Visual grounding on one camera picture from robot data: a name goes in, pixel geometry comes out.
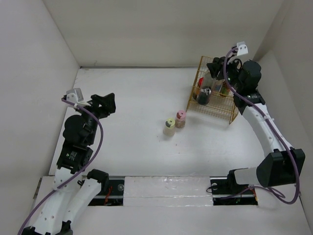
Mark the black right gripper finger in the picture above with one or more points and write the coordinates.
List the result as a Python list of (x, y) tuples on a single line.
[(214, 69), (218, 62)]

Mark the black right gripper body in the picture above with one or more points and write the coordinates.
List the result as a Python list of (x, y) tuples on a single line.
[(233, 71)]

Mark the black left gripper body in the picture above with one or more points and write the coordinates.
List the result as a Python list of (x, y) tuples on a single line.
[(100, 111)]

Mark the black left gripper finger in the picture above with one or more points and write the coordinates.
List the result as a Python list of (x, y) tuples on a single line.
[(107, 98), (110, 107)]

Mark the silver lid white granule jar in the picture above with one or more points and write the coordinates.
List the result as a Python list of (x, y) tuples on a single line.
[(218, 85)]

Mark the red lid sauce jar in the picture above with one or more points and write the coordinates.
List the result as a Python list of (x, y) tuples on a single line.
[(197, 89)]

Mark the yellow cap sauce bottle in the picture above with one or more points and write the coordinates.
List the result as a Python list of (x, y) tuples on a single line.
[(224, 91)]

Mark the tall dark soy sauce bottle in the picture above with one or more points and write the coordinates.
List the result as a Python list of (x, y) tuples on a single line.
[(205, 90)]

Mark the yellow-green lid spice shaker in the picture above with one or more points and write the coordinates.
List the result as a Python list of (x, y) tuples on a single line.
[(169, 127)]

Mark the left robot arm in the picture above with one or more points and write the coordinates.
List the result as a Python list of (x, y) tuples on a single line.
[(83, 136)]

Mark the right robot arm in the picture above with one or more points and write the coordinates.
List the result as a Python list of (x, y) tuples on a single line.
[(283, 163)]

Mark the pink lid spice shaker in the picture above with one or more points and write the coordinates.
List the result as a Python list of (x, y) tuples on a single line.
[(180, 119)]

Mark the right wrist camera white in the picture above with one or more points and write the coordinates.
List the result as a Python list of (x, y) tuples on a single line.
[(240, 49)]

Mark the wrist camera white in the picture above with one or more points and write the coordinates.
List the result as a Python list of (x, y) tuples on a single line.
[(73, 97), (240, 49)]

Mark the gold wire rack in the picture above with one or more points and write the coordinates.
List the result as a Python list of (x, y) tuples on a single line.
[(218, 106)]

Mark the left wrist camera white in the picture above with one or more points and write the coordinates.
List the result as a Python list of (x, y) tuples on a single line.
[(73, 97)]

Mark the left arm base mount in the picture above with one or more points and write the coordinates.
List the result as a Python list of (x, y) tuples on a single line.
[(113, 196)]

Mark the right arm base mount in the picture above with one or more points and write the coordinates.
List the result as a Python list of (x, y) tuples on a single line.
[(223, 194)]

